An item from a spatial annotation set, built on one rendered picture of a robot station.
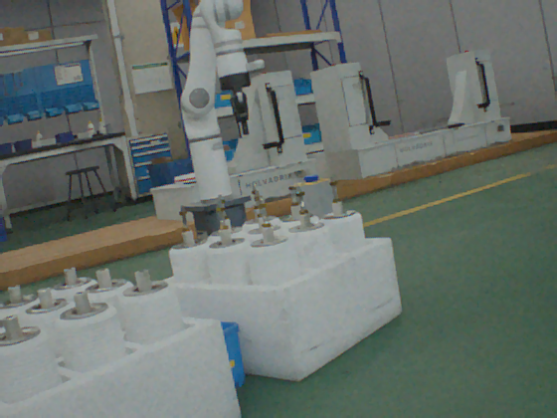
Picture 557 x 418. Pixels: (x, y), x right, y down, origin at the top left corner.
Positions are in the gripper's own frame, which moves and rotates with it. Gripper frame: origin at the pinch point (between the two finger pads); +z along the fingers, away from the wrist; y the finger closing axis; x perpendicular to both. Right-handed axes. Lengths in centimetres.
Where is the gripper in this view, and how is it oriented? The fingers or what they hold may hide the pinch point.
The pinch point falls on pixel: (244, 132)
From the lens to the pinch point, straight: 156.0
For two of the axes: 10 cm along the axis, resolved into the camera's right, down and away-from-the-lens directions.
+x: 9.7, -1.9, 1.1
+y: 1.3, 0.8, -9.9
